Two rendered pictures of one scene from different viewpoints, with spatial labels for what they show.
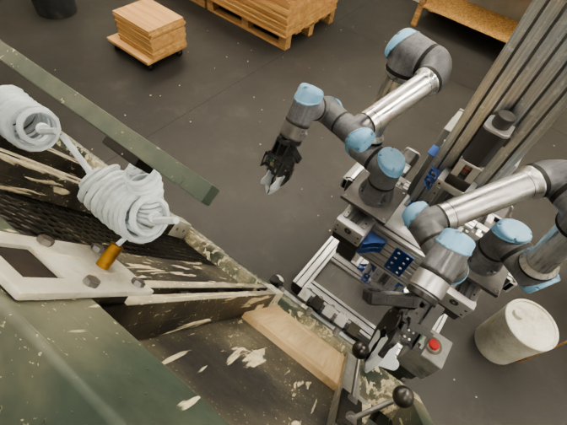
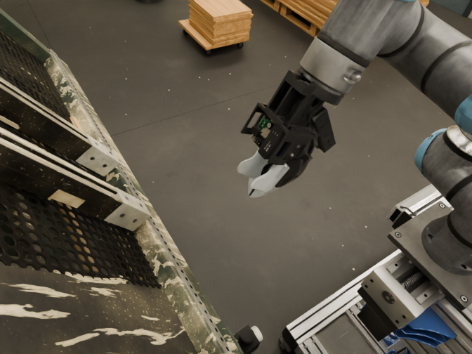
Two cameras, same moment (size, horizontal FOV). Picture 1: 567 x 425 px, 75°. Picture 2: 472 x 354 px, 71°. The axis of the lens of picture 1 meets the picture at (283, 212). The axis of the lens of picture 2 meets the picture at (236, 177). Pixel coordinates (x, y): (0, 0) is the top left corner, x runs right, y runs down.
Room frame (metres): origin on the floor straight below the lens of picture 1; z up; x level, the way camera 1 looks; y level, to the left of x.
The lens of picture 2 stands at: (0.43, -0.05, 1.74)
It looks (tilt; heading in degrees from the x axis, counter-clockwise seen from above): 49 degrees down; 23
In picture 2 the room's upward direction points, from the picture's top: 8 degrees clockwise
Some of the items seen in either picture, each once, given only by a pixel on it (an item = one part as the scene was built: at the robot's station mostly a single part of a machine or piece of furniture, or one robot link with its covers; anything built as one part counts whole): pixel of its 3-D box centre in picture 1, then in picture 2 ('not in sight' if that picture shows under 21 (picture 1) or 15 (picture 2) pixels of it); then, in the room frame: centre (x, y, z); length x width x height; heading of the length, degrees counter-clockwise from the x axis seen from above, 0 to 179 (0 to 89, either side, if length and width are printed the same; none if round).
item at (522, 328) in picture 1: (518, 331); not in sight; (0.95, -1.51, 0.24); 0.32 x 0.30 x 0.47; 61
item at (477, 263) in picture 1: (487, 253); not in sight; (0.85, -0.81, 1.09); 0.15 x 0.15 x 0.10
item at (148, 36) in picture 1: (146, 34); (213, 22); (3.37, 1.67, 0.20); 0.61 x 0.51 x 0.40; 61
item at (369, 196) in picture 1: (378, 186); (463, 237); (1.09, -0.38, 1.09); 0.15 x 0.15 x 0.10
